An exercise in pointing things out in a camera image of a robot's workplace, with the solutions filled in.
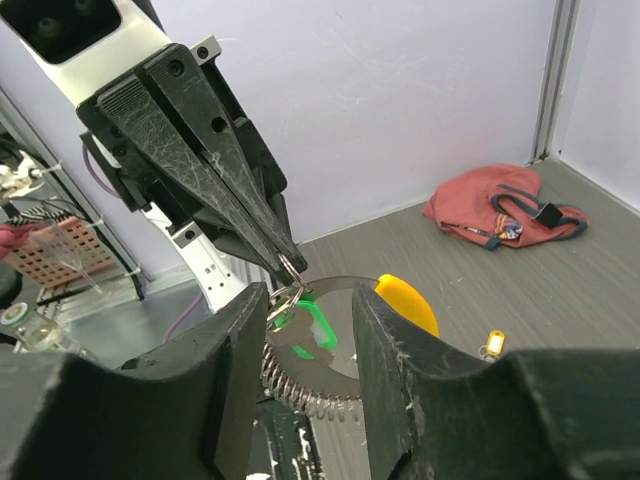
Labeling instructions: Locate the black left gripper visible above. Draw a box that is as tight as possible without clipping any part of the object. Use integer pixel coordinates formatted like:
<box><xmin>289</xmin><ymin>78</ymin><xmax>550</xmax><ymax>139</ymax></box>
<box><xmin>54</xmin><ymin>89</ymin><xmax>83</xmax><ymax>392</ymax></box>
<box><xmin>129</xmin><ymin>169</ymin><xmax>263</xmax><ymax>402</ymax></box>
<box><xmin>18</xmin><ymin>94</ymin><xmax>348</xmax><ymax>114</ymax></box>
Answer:
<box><xmin>76</xmin><ymin>43</ymin><xmax>308</xmax><ymax>285</ymax></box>

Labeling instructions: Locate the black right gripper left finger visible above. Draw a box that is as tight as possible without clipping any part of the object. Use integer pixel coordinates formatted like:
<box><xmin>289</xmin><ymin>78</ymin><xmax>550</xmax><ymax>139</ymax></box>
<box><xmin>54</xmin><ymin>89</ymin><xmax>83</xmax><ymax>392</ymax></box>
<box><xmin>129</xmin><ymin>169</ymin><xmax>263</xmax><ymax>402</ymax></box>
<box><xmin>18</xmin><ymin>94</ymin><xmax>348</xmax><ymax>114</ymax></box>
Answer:
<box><xmin>1</xmin><ymin>283</ymin><xmax>268</xmax><ymax>479</ymax></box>

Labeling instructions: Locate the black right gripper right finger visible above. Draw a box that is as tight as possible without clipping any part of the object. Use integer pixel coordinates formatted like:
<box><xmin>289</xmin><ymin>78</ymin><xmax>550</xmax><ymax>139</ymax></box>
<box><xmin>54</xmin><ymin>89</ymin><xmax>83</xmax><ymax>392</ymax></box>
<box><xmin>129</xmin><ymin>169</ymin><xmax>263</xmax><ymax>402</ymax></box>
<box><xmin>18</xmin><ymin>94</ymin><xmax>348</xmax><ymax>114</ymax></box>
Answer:
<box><xmin>352</xmin><ymin>286</ymin><xmax>639</xmax><ymax>479</ymax></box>

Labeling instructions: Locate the large keyring with yellow grip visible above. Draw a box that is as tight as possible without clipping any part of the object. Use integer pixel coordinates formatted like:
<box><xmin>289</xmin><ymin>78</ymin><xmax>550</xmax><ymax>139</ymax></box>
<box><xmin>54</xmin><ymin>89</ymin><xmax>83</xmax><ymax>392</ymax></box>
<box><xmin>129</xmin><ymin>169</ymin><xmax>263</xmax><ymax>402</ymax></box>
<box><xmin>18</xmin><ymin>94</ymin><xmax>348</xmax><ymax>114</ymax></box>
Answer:
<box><xmin>260</xmin><ymin>268</ymin><xmax>439</xmax><ymax>422</ymax></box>

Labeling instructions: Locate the key with green tag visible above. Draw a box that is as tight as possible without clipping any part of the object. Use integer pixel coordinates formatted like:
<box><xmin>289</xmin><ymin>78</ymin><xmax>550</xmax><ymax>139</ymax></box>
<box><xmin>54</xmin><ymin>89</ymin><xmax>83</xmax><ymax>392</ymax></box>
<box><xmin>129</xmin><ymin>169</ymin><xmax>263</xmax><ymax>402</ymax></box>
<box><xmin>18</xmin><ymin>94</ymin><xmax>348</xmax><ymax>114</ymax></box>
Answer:
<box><xmin>266</xmin><ymin>281</ymin><xmax>338</xmax><ymax>367</ymax></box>

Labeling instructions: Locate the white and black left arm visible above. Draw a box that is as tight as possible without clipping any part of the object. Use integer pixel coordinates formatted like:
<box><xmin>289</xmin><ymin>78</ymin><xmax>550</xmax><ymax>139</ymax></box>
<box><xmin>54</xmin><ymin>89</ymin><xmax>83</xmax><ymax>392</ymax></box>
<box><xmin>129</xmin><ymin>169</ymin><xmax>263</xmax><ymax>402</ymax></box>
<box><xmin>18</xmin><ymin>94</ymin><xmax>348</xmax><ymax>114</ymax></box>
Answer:
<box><xmin>76</xmin><ymin>37</ymin><xmax>308</xmax><ymax>310</ymax></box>

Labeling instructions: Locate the key with yellow tag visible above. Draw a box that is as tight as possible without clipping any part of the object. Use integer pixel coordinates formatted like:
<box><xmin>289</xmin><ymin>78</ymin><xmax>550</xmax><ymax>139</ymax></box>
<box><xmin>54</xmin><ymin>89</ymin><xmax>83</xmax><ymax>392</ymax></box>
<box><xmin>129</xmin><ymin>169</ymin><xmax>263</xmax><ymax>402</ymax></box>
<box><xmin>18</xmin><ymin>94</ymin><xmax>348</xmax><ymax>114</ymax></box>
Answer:
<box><xmin>478</xmin><ymin>330</ymin><xmax>506</xmax><ymax>363</ymax></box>

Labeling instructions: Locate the clear plastic bottle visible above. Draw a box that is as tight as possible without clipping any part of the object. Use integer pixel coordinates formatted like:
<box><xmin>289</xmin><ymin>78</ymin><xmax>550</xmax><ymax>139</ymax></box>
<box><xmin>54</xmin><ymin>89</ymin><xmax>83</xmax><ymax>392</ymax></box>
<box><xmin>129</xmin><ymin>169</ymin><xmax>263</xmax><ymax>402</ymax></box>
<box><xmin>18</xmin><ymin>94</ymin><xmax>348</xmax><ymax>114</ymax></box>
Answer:
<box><xmin>1</xmin><ymin>302</ymin><xmax>96</xmax><ymax>360</ymax></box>

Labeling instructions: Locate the pink perforated storage basket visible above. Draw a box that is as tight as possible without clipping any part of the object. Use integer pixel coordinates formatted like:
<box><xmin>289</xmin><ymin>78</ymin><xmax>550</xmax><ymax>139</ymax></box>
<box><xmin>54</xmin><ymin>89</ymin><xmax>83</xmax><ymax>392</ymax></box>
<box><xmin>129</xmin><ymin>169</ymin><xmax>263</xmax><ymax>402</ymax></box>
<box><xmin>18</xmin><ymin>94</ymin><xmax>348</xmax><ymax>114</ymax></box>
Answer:
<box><xmin>1</xmin><ymin>216</ymin><xmax>115</xmax><ymax>289</ymax></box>

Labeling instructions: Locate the crumpled dusty red garment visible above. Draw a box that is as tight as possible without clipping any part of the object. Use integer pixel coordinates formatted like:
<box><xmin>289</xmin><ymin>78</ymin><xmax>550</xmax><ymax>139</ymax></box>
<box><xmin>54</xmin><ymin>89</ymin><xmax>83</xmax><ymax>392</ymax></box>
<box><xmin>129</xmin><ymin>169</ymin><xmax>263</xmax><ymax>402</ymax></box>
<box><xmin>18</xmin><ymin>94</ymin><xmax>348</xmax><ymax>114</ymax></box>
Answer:
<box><xmin>423</xmin><ymin>163</ymin><xmax>590</xmax><ymax>251</ymax></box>

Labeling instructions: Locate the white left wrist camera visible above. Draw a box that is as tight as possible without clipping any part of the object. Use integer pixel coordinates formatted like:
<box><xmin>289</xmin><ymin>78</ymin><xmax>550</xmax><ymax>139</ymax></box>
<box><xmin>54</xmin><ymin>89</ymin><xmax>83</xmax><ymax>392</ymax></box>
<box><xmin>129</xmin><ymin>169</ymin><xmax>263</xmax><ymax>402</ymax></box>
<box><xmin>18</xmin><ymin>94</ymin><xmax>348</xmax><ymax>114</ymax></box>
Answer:
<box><xmin>1</xmin><ymin>0</ymin><xmax>170</xmax><ymax>107</ymax></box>

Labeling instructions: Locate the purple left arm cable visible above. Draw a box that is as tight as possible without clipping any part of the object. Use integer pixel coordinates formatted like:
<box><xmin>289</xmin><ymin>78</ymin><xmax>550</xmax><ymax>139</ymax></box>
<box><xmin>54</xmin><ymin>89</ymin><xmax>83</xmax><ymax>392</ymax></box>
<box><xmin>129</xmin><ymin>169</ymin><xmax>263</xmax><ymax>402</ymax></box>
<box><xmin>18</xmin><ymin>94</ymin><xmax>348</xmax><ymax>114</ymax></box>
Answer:
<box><xmin>80</xmin><ymin>142</ymin><xmax>206</xmax><ymax>346</ymax></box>

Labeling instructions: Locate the aluminium frame post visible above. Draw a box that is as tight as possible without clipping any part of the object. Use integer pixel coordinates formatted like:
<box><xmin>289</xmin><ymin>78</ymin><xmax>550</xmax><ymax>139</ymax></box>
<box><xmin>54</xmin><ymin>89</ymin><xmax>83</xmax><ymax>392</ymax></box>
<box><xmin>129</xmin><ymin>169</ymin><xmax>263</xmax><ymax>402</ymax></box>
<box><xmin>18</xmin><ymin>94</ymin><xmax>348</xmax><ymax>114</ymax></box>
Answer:
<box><xmin>528</xmin><ymin>0</ymin><xmax>581</xmax><ymax>165</ymax></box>

